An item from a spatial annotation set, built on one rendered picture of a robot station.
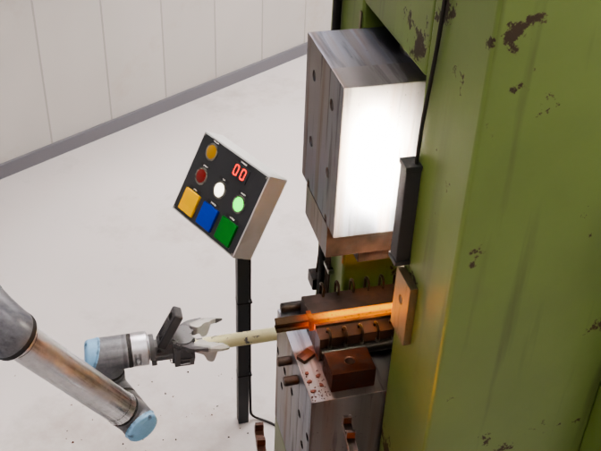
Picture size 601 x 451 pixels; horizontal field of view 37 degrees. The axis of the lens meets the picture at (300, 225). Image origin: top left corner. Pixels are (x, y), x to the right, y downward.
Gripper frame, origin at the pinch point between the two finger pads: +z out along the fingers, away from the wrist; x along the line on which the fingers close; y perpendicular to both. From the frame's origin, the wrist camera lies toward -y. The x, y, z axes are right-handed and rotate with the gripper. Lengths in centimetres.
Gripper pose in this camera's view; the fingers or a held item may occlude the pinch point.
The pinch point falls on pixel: (224, 331)
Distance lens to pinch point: 244.0
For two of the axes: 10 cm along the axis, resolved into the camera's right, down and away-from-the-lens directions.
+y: -0.4, 8.2, 5.8
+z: 9.7, -1.1, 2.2
